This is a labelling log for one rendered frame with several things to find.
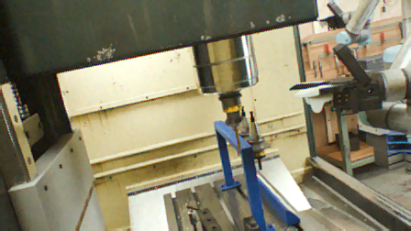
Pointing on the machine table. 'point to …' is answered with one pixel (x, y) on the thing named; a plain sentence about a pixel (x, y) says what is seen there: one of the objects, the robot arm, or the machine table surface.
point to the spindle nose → (224, 65)
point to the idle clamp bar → (208, 221)
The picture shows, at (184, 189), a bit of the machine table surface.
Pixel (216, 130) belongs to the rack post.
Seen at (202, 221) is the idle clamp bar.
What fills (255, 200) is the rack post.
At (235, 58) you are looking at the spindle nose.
